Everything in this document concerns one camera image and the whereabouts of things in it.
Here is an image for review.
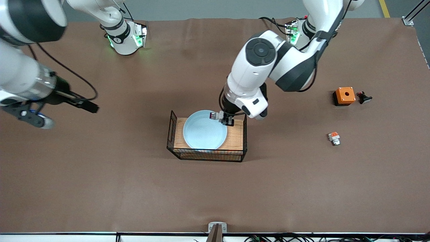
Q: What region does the black cable bundle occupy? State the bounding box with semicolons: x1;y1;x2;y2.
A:
244;233;419;242

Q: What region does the aluminium frame profile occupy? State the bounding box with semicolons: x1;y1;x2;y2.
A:
402;0;430;27

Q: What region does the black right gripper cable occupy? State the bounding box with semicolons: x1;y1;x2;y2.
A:
29;43;98;101

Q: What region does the black base cable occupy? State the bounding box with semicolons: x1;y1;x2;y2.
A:
259;16;290;36
114;2;135;21

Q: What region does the light blue round plate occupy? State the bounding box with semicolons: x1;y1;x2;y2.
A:
183;110;228;150

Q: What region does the wooden rack board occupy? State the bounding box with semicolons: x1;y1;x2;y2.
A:
174;118;244;151

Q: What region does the black right base cable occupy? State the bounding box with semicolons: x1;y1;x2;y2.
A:
114;2;135;21

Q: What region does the orange button box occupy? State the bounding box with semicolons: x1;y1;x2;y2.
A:
333;87;356;107

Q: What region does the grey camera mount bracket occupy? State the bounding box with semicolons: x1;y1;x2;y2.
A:
206;222;228;242

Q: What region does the black left base cable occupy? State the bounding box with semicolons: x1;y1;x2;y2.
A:
259;16;290;36

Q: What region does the black red push button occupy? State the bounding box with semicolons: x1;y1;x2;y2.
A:
356;91;373;105

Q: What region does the black wire rack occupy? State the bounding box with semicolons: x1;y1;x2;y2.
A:
167;110;248;162

